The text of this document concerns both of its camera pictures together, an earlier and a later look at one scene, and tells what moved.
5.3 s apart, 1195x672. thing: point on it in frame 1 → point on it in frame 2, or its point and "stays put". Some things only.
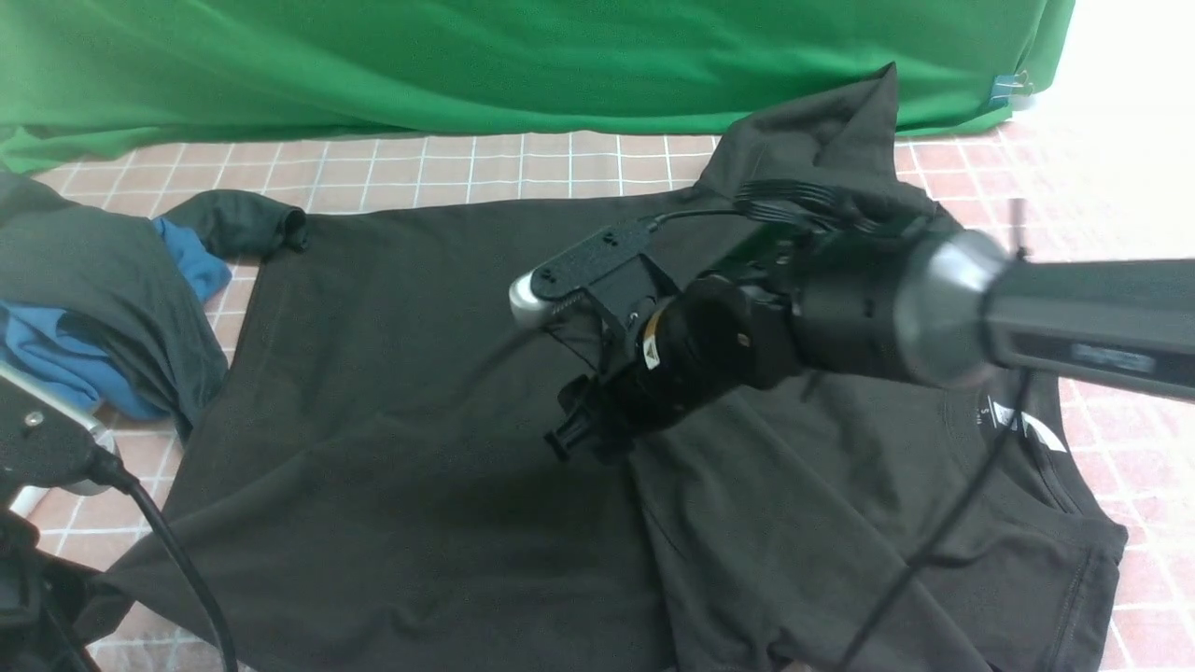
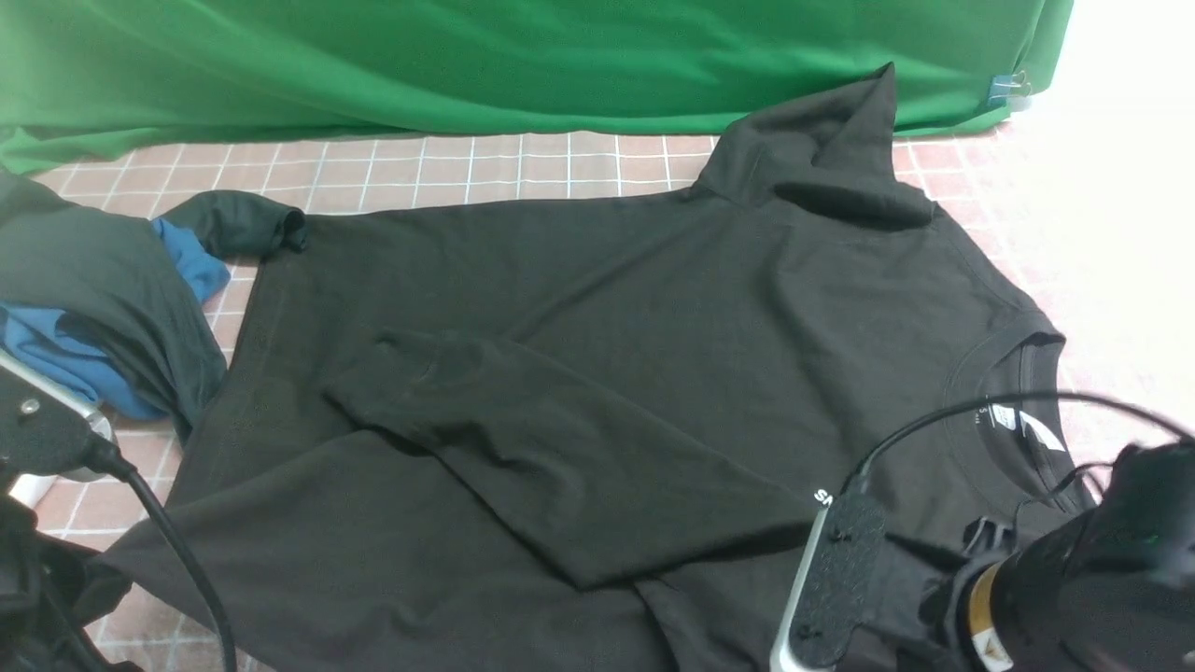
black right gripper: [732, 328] → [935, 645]
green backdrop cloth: [81, 76] stays put
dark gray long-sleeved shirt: [377, 488] stays put
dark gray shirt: [125, 279] stays put
